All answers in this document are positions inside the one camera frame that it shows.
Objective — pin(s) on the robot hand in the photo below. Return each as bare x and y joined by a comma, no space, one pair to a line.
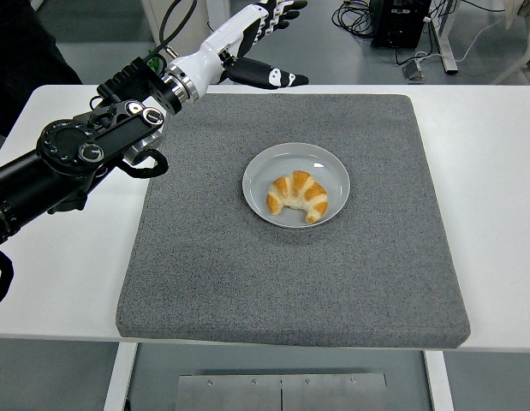
222,38

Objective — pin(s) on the golden croissant bread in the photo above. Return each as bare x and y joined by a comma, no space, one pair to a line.
303,192

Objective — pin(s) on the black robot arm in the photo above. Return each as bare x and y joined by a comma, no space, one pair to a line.
67,145

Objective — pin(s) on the pale grey round plate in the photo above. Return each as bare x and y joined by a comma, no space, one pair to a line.
256,180

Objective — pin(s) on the grey metal plate with screws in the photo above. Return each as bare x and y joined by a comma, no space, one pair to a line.
281,394

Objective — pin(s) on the small green object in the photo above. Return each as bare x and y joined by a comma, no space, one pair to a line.
153,63

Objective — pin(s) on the black computer case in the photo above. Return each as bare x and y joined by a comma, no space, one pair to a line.
397,25

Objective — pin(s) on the grey floor pedal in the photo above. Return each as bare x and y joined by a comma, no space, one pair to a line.
413,70

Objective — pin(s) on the person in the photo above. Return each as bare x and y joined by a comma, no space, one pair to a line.
20,43

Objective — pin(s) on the white desk leg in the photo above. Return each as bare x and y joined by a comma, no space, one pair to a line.
446,51

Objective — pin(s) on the grey speckled table mat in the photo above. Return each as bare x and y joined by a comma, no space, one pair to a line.
290,278

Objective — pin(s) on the white table leg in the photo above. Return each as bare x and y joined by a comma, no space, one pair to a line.
438,381
119,377

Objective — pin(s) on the white tubular frame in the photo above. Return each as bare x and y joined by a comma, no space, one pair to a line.
528,43

